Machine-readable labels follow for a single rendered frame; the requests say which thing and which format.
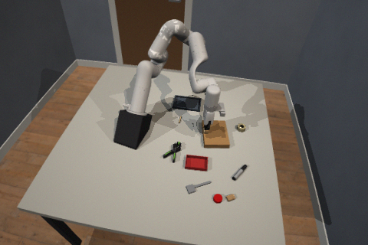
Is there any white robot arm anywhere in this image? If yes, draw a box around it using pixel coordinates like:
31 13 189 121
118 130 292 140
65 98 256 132
123 20 225 117

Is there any red button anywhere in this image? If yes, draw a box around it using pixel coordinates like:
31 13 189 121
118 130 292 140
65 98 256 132
213 194 222 204

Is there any red open tray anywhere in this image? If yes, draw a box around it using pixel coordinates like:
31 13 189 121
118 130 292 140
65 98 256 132
185 155 208 172

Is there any brown wooden board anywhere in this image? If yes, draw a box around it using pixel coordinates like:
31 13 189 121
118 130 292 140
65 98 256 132
202 120 230 149

